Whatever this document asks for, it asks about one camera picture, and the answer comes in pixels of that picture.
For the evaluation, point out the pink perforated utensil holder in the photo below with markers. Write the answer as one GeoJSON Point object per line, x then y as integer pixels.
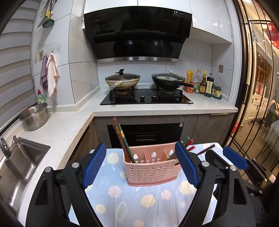
{"type": "Point", "coordinates": [152, 165]}

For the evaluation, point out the purple hanging towel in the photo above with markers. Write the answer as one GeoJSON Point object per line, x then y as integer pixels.
{"type": "Point", "coordinates": [43, 75]}

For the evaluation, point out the blue planet-pattern tablecloth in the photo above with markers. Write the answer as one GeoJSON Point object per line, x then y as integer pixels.
{"type": "Point", "coordinates": [118, 204]}

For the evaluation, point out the brown wooden chopsticks in holder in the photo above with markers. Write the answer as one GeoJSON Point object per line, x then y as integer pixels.
{"type": "Point", "coordinates": [127, 152]}

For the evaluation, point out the small green jar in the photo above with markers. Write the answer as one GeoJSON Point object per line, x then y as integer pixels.
{"type": "Point", "coordinates": [216, 92]}

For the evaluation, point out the yellow seasoning package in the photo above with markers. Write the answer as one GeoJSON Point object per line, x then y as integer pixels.
{"type": "Point", "coordinates": [189, 76]}

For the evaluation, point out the cream pan with lid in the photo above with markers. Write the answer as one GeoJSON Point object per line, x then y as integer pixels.
{"type": "Point", "coordinates": [122, 81]}

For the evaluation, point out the dark soy sauce bottle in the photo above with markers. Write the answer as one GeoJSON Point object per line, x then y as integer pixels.
{"type": "Point", "coordinates": [209, 85]}

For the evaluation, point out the red snack package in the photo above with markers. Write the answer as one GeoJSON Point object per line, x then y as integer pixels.
{"type": "Point", "coordinates": [189, 87]}

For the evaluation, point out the kitchen sink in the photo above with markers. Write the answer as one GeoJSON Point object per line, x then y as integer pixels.
{"type": "Point", "coordinates": [17, 171]}

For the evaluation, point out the green dish soap bottle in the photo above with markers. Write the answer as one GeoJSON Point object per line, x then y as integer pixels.
{"type": "Point", "coordinates": [40, 97]}

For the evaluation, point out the black gas stove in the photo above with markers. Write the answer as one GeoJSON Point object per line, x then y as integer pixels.
{"type": "Point", "coordinates": [145, 96]}

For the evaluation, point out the black range hood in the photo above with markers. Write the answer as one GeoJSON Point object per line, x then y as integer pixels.
{"type": "Point", "coordinates": [137, 33]}

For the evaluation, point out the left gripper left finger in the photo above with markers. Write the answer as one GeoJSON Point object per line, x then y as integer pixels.
{"type": "Point", "coordinates": [83, 174]}

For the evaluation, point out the steel pot on counter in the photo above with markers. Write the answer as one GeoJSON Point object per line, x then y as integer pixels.
{"type": "Point", "coordinates": [34, 117]}

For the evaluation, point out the brown sauce bottle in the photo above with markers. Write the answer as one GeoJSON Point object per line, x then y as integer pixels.
{"type": "Point", "coordinates": [202, 86]}

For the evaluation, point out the built-in oven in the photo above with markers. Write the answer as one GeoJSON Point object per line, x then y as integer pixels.
{"type": "Point", "coordinates": [152, 134]}

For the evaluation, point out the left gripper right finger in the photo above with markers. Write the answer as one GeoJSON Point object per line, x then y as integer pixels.
{"type": "Point", "coordinates": [194, 168]}

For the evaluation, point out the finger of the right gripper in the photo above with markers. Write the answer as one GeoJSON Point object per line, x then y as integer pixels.
{"type": "Point", "coordinates": [235, 158]}
{"type": "Point", "coordinates": [216, 162]}

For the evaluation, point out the pink hanging towel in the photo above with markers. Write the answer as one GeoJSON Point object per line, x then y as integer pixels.
{"type": "Point", "coordinates": [52, 74]}

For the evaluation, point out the hanging green strainer ladle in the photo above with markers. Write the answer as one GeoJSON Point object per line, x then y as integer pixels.
{"type": "Point", "coordinates": [46, 14]}

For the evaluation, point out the black wok with handle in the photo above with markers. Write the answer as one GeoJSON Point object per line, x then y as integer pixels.
{"type": "Point", "coordinates": [169, 81]}

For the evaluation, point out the clear oil bottle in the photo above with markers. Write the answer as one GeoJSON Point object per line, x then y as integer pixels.
{"type": "Point", "coordinates": [197, 78]}

